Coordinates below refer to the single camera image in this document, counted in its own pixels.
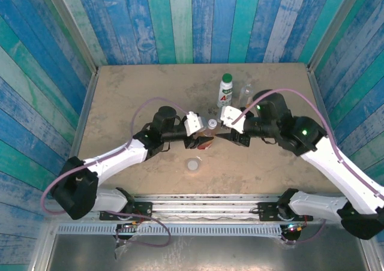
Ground wide translucent bottle cap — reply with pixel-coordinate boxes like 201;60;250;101
186;159;201;173

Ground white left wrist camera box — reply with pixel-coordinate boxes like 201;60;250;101
183;111;208;136

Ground purple cable loop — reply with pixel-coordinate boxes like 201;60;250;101
281;218;328;245
106;211;173;248

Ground aluminium mounting rail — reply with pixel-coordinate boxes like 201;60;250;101
131;194;289;224

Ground white slotted cable duct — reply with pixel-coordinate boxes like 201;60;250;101
56;224;283;238

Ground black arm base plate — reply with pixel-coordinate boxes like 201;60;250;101
98;201;154;222
257;201;313;223

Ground clear bottle orange white label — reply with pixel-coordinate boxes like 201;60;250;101
239;83;256;110

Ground aluminium frame post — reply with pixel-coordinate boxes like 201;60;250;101
307;0;359;71
41;0;99;74

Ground amber drink bottle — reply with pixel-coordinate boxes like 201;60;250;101
196;124;217;150

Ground steel sheet panel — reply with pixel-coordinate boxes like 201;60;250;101
44;234;370;271

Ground aluminium table edge rail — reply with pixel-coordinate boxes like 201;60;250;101
68;70;99;164
307;68;341;152

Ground white bottle red letter label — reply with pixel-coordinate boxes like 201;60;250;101
217;80;235;109

